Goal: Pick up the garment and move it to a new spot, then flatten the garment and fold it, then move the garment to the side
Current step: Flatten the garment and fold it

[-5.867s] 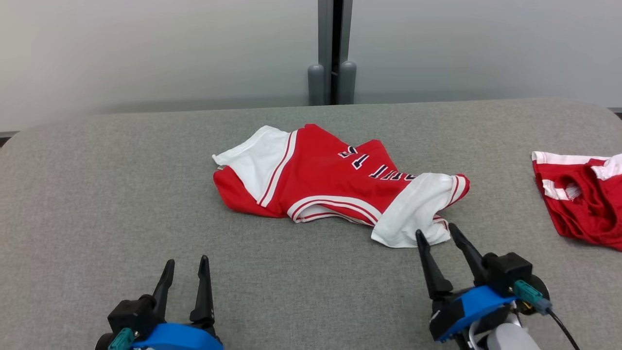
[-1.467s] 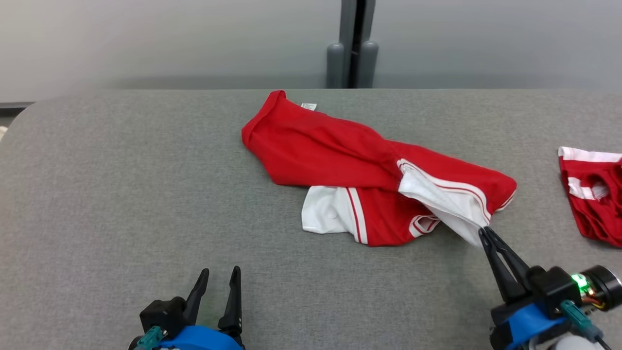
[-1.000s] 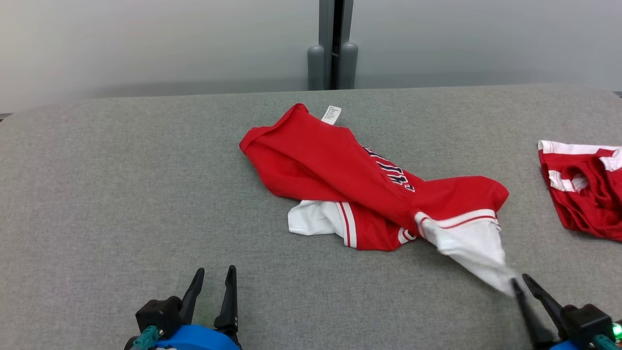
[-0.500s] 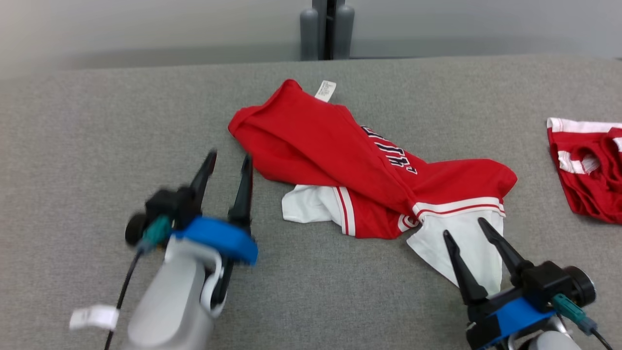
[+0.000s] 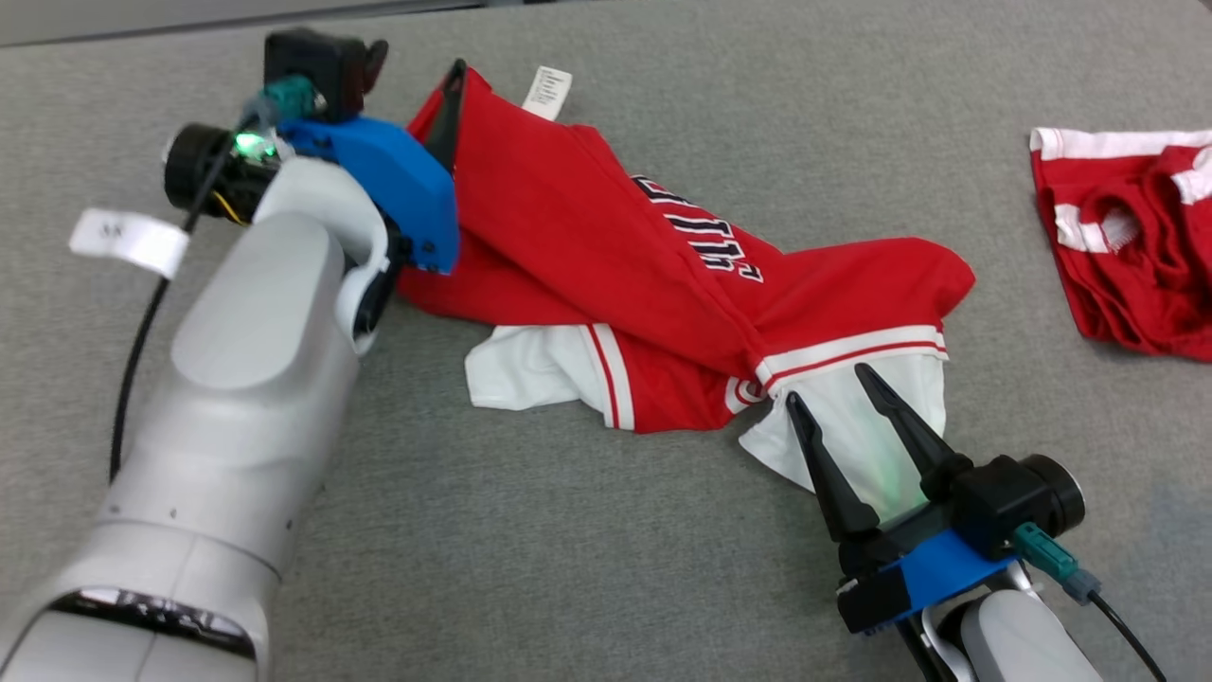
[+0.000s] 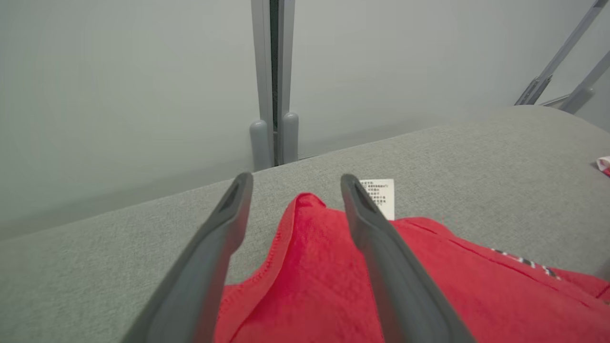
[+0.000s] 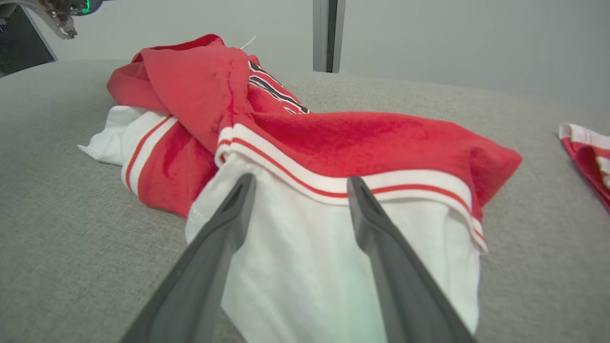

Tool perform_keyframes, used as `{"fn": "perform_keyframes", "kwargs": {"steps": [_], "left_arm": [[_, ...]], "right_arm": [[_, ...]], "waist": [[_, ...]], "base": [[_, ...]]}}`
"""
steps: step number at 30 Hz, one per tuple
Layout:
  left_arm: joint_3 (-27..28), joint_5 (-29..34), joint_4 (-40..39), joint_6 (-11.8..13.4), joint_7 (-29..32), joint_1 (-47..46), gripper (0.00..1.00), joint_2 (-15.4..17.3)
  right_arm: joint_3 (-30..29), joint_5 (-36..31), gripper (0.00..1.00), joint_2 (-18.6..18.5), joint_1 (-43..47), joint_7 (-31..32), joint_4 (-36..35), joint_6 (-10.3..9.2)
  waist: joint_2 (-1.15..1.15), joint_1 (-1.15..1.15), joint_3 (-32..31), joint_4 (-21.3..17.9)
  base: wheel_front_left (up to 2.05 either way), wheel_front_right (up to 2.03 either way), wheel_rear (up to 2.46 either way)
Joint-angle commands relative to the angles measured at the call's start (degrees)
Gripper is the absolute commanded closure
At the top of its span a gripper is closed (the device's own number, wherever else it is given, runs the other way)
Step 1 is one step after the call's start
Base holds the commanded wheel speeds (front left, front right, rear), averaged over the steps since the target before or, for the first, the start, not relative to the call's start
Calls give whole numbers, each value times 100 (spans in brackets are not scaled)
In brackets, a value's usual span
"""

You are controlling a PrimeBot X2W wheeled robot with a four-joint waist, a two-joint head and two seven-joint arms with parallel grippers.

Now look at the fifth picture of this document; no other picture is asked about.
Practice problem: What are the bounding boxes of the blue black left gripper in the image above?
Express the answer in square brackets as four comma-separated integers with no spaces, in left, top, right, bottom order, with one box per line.
[163,39,469,277]

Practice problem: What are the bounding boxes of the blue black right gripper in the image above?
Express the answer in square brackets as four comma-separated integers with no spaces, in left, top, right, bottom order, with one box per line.
[785,363,1020,637]

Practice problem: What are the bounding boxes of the red white Bulls jersey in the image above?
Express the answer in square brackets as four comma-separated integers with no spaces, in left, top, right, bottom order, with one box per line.
[395,63,977,499]

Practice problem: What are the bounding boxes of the red shorts white stripes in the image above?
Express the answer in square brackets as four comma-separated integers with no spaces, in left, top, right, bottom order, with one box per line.
[1029,127,1212,365]

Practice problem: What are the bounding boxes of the black right camera cable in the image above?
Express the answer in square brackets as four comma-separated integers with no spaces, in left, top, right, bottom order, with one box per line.
[1007,523,1171,682]

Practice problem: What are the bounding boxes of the white paper cable label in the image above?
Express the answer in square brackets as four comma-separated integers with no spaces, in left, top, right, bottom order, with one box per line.
[68,207,191,280]

